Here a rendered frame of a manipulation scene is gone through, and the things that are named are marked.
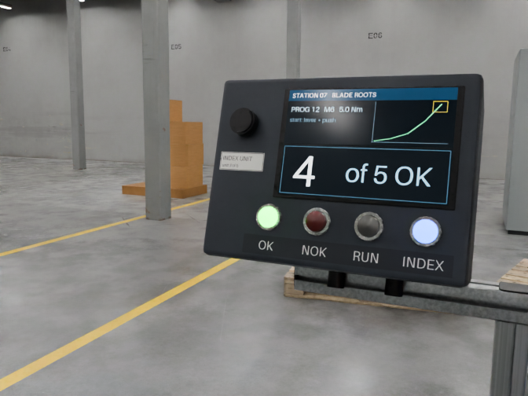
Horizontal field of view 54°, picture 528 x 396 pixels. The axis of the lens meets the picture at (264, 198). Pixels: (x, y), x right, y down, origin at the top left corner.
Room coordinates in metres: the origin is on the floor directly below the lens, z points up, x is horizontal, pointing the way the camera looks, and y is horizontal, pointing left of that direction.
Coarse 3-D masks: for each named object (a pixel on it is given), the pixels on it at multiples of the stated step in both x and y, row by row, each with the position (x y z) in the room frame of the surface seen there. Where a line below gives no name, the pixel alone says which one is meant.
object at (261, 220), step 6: (270, 204) 0.51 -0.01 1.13; (258, 210) 0.51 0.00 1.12; (264, 210) 0.50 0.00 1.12; (270, 210) 0.50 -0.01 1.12; (276, 210) 0.50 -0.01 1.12; (258, 216) 0.50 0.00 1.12; (264, 216) 0.50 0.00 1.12; (270, 216) 0.50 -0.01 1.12; (276, 216) 0.50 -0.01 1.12; (258, 222) 0.51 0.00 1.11; (264, 222) 0.50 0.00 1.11; (270, 222) 0.50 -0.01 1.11; (276, 222) 0.50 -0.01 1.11; (264, 228) 0.50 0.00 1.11; (270, 228) 0.50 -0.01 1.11
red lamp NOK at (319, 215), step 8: (312, 208) 0.49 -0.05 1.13; (320, 208) 0.48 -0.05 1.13; (304, 216) 0.49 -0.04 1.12; (312, 216) 0.48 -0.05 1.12; (320, 216) 0.48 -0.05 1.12; (328, 216) 0.48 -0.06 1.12; (304, 224) 0.49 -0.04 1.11; (312, 224) 0.48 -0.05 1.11; (320, 224) 0.48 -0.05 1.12; (328, 224) 0.48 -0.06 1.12; (312, 232) 0.48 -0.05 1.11; (320, 232) 0.48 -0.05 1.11
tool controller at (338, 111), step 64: (256, 128) 0.54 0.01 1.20; (320, 128) 0.51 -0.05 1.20; (384, 128) 0.48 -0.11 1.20; (448, 128) 0.46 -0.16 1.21; (256, 192) 0.52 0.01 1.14; (384, 192) 0.47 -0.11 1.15; (448, 192) 0.44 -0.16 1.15; (256, 256) 0.50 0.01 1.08; (320, 256) 0.47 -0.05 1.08; (384, 256) 0.45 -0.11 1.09; (448, 256) 0.43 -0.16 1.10
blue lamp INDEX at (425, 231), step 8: (424, 216) 0.45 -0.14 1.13; (416, 224) 0.44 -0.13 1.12; (424, 224) 0.44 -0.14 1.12; (432, 224) 0.44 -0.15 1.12; (416, 232) 0.44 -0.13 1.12; (424, 232) 0.44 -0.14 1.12; (432, 232) 0.43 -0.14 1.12; (440, 232) 0.44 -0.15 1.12; (416, 240) 0.44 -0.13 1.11; (424, 240) 0.44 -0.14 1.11; (432, 240) 0.44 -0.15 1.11
